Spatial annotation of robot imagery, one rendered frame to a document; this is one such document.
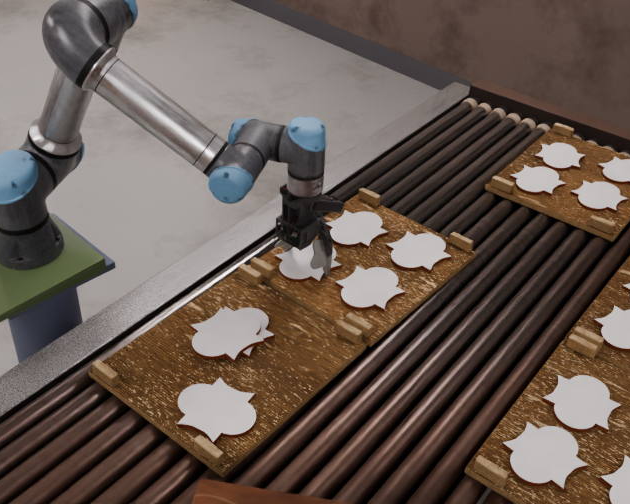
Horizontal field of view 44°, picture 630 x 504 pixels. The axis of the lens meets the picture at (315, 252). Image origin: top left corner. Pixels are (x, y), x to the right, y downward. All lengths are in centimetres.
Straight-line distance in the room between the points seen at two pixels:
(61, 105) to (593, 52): 300
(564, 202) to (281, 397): 98
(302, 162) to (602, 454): 77
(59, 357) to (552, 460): 93
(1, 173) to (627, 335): 134
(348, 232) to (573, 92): 263
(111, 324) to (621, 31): 306
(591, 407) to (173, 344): 80
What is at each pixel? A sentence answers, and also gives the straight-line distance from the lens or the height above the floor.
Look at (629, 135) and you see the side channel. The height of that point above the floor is 95.
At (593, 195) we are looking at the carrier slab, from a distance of 215.
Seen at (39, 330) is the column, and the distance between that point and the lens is 197.
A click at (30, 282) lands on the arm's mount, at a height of 90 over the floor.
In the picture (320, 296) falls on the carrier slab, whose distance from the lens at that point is 167.
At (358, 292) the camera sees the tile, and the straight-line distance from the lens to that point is 168.
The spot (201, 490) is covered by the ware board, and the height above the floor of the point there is 104.
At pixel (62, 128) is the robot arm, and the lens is 179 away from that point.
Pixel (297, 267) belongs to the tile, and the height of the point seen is 95.
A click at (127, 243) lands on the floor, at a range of 341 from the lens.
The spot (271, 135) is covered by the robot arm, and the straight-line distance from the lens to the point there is 156.
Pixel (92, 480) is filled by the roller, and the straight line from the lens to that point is 140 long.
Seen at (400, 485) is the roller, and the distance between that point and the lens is 139.
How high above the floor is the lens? 203
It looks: 38 degrees down
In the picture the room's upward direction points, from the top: 3 degrees clockwise
